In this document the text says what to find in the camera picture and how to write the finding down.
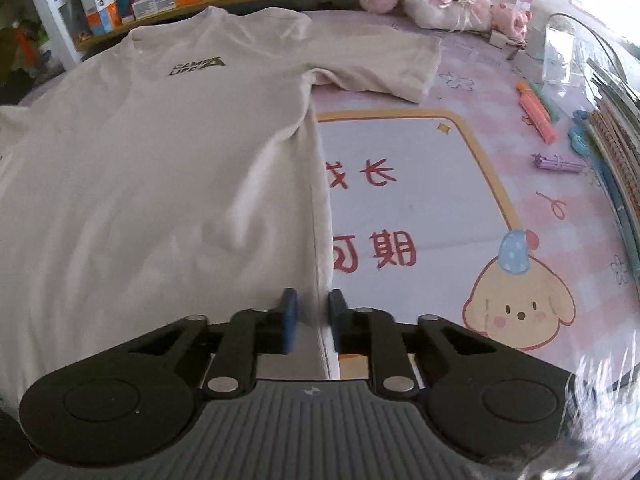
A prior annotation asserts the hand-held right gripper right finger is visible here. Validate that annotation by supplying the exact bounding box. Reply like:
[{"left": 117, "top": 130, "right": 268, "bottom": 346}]
[{"left": 327, "top": 288, "right": 506, "bottom": 396}]

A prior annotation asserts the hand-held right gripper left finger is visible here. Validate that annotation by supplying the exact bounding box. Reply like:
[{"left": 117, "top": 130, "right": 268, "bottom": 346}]
[{"left": 117, "top": 288, "right": 299, "bottom": 397}]

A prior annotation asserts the cream printed t-shirt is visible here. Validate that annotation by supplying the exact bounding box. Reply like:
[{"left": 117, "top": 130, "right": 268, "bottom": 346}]
[{"left": 0, "top": 5, "right": 443, "bottom": 411}]

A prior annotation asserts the pink cartoon table mat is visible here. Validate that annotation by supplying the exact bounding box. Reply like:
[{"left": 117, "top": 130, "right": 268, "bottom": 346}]
[{"left": 0, "top": 10, "right": 640, "bottom": 411}]

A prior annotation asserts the bundle of purple sticks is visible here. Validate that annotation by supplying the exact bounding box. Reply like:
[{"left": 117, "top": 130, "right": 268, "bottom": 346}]
[{"left": 531, "top": 152, "right": 587, "bottom": 174}]

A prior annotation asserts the orange highlighter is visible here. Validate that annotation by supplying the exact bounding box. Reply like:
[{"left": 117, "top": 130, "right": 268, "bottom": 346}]
[{"left": 516, "top": 81, "right": 559, "bottom": 144}]

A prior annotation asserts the pastel green highlighter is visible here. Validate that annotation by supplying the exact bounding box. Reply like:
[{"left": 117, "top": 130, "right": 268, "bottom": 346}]
[{"left": 531, "top": 82, "right": 562, "bottom": 122}]

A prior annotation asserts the blue clip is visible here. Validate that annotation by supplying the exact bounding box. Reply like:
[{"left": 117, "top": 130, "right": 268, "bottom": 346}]
[{"left": 567, "top": 110, "right": 596, "bottom": 157}]

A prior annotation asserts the stack of notebooks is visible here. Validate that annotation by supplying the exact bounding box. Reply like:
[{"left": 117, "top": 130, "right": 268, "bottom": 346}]
[{"left": 582, "top": 57, "right": 640, "bottom": 261}]

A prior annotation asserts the small pink plush toy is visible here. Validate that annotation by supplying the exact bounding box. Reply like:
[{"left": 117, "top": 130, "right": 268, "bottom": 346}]
[{"left": 490, "top": 2, "right": 530, "bottom": 45}]

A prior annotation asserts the clear plastic bag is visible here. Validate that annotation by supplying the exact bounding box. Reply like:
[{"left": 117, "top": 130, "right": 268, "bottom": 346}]
[{"left": 542, "top": 12, "right": 596, "bottom": 98}]

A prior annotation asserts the tall white orange box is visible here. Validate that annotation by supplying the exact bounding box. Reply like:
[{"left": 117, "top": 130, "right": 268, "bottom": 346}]
[{"left": 77, "top": 0, "right": 122, "bottom": 37}]

